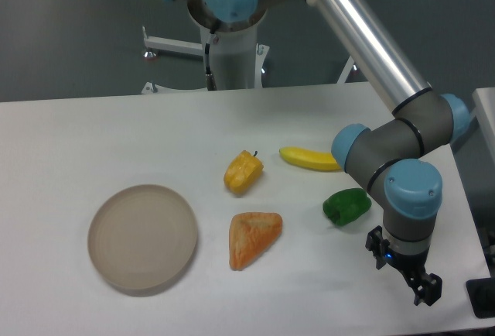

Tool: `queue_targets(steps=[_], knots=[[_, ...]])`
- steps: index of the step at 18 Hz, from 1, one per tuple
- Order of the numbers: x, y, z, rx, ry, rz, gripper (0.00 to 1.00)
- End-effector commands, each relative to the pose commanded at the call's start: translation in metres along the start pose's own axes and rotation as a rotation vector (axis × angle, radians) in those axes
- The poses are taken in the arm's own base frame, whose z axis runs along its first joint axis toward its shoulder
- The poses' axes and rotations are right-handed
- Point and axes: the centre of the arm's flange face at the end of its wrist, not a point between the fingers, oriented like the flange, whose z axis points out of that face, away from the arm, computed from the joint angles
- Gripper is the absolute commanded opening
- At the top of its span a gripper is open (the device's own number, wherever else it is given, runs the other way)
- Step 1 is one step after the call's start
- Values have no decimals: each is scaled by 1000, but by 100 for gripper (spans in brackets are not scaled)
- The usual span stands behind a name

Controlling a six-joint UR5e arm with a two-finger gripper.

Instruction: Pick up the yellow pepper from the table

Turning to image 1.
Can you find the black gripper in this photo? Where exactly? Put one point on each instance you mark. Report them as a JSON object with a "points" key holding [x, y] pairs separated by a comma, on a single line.
{"points": [[408, 258]]}

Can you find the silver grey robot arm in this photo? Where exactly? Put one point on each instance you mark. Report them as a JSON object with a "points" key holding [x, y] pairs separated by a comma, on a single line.
{"points": [[386, 162]]}

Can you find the green bell pepper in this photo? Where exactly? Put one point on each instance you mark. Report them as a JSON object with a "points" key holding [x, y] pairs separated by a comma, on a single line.
{"points": [[346, 206]]}

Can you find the yellow bell pepper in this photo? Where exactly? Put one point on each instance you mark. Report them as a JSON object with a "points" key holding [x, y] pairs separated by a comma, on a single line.
{"points": [[243, 171]]}

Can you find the black device at table edge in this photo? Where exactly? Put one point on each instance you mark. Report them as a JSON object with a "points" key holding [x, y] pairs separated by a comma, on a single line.
{"points": [[481, 296]]}

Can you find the yellow banana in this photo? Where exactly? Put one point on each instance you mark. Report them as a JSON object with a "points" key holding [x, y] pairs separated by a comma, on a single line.
{"points": [[309, 159]]}

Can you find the orange triangular bread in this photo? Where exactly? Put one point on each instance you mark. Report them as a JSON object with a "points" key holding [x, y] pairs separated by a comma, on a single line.
{"points": [[250, 235]]}

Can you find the white box at right edge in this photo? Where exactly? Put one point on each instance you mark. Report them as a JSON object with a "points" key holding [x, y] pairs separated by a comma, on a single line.
{"points": [[484, 105]]}

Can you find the beige round plate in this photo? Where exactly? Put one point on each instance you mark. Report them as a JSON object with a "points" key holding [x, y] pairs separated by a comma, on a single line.
{"points": [[142, 239]]}

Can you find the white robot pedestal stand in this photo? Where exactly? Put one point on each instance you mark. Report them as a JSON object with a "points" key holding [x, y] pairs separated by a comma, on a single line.
{"points": [[231, 60]]}

